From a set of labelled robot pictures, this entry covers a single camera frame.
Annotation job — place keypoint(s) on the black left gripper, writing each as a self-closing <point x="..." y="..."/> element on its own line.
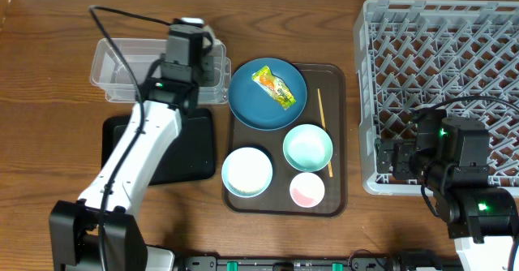
<point x="206" y="65"/>

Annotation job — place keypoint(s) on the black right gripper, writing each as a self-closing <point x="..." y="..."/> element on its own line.
<point x="405" y="150"/>

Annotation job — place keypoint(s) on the mint green bowl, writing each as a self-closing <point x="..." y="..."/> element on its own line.
<point x="307" y="148"/>

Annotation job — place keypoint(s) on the yellow green snack wrapper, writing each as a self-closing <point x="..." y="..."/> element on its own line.
<point x="274" y="86"/>

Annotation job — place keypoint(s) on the small pink bowl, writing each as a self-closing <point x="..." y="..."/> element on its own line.
<point x="307" y="190"/>

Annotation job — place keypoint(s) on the light blue bowl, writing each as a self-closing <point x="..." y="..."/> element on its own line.
<point x="246" y="154"/>

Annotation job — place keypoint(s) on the white rice pile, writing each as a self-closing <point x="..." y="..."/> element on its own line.
<point x="247" y="177"/>

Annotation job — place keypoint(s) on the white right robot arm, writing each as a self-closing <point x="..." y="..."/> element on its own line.
<point x="448" y="156"/>

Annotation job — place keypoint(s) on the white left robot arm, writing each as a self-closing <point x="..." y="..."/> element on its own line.
<point x="99" y="231"/>

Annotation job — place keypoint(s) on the grey dishwasher rack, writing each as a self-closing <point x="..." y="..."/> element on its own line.
<point x="412" y="53"/>

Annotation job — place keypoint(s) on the dark blue plate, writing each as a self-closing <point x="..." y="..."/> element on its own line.
<point x="252" y="106"/>

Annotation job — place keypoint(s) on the clear plastic bin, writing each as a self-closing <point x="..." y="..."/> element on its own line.
<point x="109" y="74"/>

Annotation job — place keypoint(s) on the brown plastic tray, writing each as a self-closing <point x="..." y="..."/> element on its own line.
<point x="276" y="198"/>

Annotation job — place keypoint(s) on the black plastic tray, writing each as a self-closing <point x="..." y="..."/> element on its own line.
<point x="191" y="156"/>

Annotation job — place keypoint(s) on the wooden chopstick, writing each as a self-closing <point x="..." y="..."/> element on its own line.
<point x="323" y="123"/>

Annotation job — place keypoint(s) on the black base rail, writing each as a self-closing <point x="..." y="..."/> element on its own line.
<point x="359" y="262"/>

